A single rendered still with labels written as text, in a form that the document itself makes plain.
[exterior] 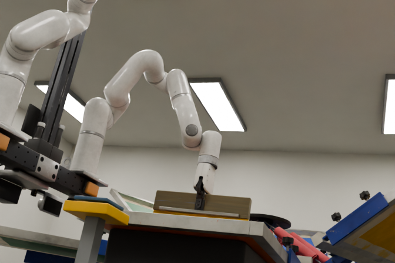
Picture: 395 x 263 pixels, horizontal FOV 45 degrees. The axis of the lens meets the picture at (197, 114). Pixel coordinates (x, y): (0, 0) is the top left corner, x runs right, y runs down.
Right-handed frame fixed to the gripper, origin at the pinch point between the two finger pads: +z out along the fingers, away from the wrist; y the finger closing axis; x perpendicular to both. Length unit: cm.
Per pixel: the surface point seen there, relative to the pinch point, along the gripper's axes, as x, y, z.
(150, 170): -238, -441, -153
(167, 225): 1.7, 31.6, 13.9
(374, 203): 59, -44, -18
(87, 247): -11, 51, 25
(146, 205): -109, -181, -41
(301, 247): 25, -89, -5
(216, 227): 16.3, 31.6, 13.4
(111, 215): -5, 52, 17
